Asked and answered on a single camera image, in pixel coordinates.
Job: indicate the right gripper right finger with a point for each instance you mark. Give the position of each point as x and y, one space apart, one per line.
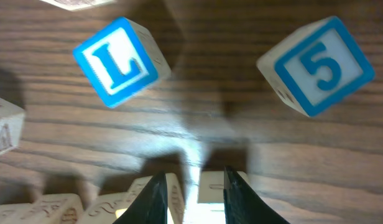
242 205

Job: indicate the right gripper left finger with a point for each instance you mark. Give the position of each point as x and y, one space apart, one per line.
148 198

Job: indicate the yellow O block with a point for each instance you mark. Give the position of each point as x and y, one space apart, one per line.
54 209
176 205

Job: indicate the blue T block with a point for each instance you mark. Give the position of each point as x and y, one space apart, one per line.
205 203

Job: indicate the green R block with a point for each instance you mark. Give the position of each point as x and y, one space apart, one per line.
11 212

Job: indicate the green B block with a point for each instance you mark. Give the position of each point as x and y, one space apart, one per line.
103 209

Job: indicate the blue L block lower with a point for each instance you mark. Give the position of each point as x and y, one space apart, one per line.
121 60

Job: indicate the blue 5 block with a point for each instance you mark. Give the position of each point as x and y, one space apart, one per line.
316 66

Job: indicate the yellow S block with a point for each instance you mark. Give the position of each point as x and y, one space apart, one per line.
11 124

